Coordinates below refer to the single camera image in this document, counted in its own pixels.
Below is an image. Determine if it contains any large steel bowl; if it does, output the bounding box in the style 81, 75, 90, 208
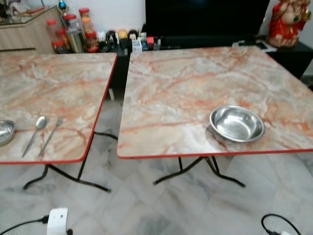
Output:
209, 105, 266, 143

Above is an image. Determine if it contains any red seated statue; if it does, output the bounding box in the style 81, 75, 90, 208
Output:
267, 0, 312, 48

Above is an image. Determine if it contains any marble-pattern folding table red edge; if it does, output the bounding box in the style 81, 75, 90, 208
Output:
116, 46, 313, 188
0, 52, 118, 192

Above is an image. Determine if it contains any black television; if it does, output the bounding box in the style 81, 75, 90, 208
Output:
145, 0, 271, 37

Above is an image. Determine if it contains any orange round figurine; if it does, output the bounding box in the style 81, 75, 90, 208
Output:
117, 29, 129, 44

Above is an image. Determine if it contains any clear jar with red lid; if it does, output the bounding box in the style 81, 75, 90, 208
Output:
46, 19, 60, 49
84, 30, 100, 53

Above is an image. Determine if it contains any tall jar with red lid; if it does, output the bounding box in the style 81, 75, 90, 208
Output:
78, 7, 93, 34

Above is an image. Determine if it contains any steel bottle with red lid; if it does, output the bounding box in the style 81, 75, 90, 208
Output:
64, 14, 85, 53

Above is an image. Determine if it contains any steel fork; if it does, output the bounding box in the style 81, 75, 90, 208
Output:
38, 116, 64, 158

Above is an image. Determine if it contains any small red jar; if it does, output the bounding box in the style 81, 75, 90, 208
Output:
51, 40, 68, 53

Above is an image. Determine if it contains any steel spoon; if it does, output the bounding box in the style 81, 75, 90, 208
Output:
22, 116, 47, 158

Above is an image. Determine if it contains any small steel bowl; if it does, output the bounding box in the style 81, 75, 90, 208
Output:
0, 120, 17, 146

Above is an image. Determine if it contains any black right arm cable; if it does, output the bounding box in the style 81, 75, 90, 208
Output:
261, 214, 302, 235

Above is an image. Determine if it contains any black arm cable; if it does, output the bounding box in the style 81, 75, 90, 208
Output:
261, 214, 302, 235
0, 215, 49, 235

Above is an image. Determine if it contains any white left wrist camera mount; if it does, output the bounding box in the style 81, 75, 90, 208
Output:
46, 208, 69, 235

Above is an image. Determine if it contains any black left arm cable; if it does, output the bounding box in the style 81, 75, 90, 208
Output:
0, 215, 49, 235

